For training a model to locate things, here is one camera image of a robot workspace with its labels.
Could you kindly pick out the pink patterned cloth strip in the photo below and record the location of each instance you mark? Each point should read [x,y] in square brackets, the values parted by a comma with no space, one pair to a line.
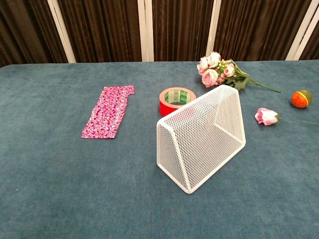
[109,112]

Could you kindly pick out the red tape roll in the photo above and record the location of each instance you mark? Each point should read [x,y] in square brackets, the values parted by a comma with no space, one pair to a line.
[165,107]

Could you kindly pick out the pink artificial flower bouquet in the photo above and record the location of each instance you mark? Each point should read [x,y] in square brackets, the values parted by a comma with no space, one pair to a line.
[209,77]

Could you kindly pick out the dark brown curtain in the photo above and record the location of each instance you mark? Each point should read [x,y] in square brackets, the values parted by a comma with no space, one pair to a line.
[104,30]

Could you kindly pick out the single pink artificial rose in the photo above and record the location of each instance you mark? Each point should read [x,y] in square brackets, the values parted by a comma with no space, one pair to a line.
[266,117]

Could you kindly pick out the teal table cloth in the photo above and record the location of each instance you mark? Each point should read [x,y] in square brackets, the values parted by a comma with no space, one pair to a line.
[74,186]

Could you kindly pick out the orange and green ball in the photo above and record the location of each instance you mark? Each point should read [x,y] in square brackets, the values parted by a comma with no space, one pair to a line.
[300,99]

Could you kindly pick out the white frame post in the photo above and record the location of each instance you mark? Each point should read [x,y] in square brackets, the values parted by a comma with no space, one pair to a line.
[213,30]
[302,30]
[61,30]
[145,30]

